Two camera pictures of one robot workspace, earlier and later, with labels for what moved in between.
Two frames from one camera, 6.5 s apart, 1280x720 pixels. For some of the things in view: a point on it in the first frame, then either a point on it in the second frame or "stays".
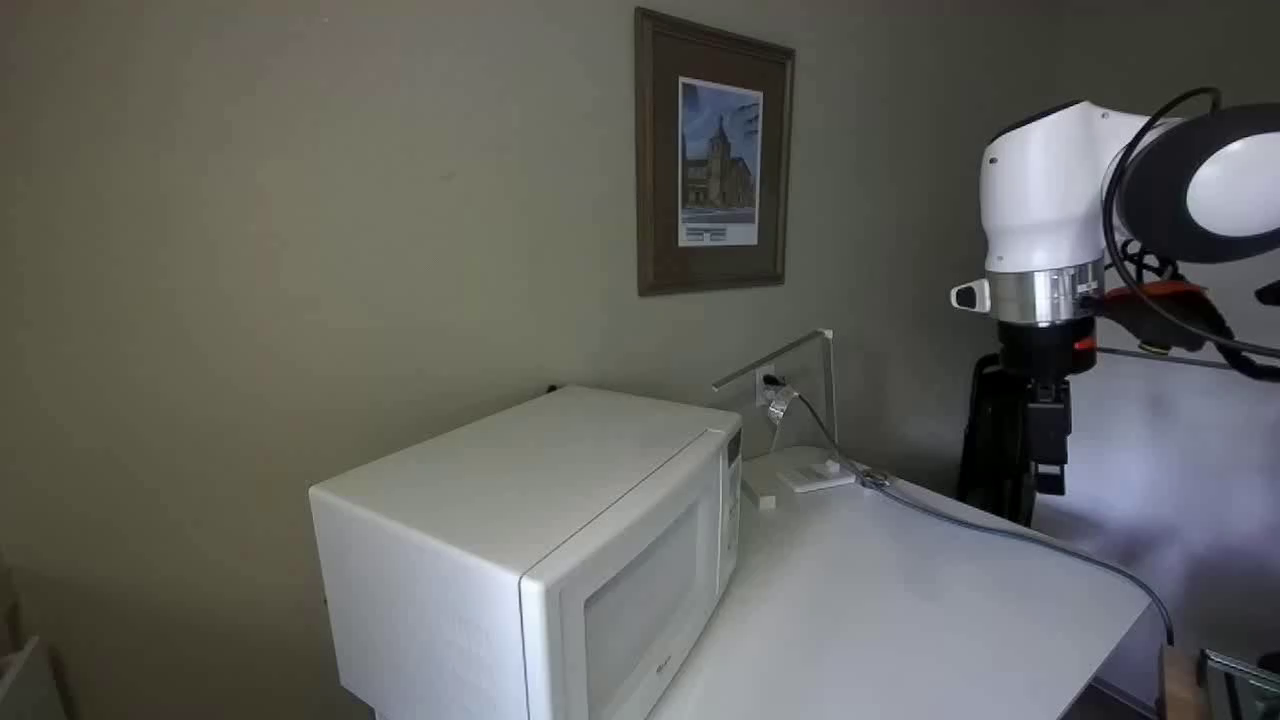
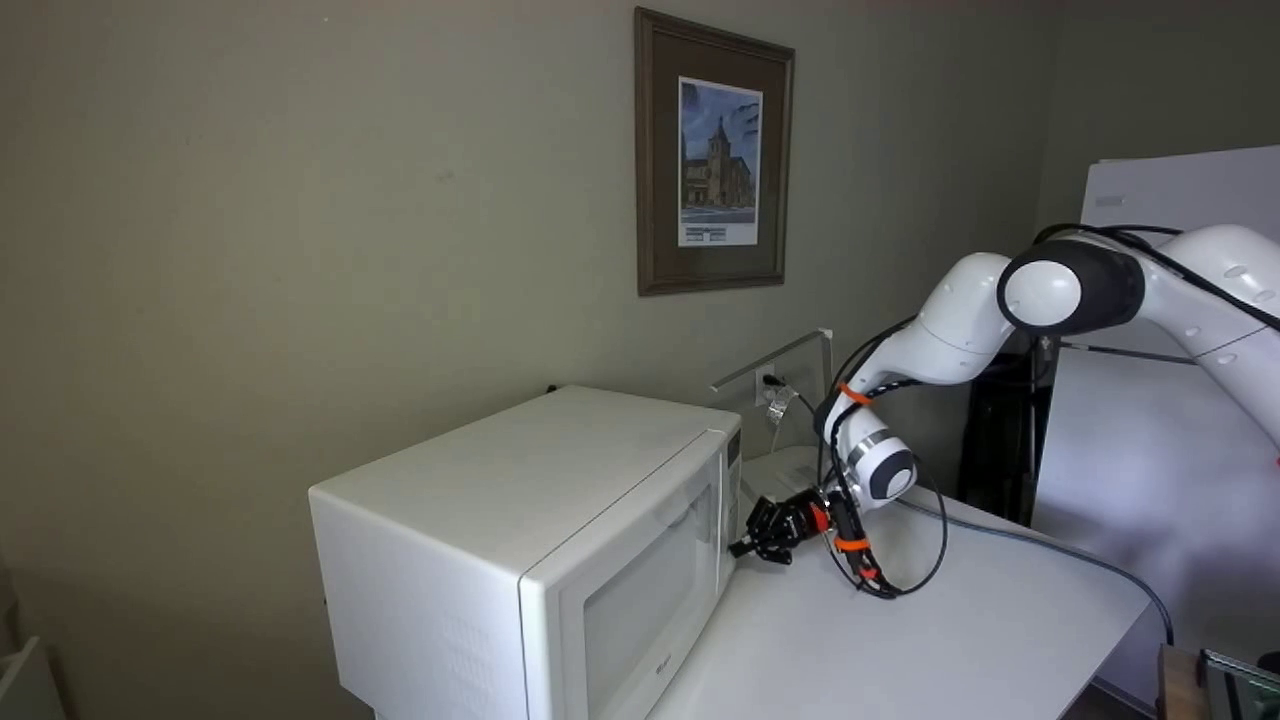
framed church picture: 714,159 stays
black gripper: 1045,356 → 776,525
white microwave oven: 548,558 stays
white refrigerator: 1174,469 stays
